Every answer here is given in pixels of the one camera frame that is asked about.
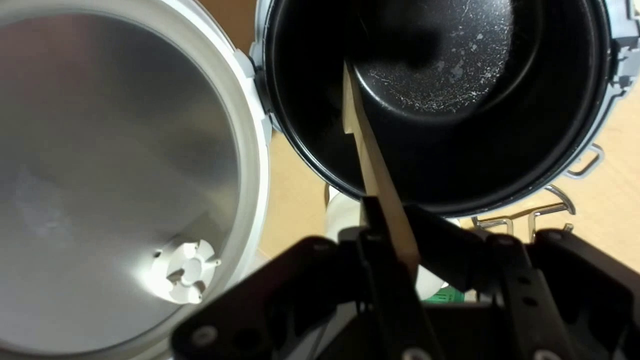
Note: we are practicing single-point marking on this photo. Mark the white rice cooker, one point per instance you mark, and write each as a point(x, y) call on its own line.
point(134, 151)

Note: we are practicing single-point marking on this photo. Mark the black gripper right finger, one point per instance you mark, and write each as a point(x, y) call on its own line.
point(556, 294)

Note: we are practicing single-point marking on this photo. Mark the green bottle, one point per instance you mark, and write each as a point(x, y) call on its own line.
point(446, 296)

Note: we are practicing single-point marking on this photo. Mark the light wooden table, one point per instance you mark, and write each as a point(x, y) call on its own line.
point(607, 201)

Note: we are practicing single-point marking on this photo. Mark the wooden spoon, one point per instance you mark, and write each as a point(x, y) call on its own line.
point(375, 172)

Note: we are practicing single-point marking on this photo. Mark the metal wire rack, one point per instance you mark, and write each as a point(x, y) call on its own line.
point(559, 203)

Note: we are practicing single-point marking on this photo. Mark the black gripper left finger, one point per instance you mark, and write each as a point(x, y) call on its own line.
point(275, 308)

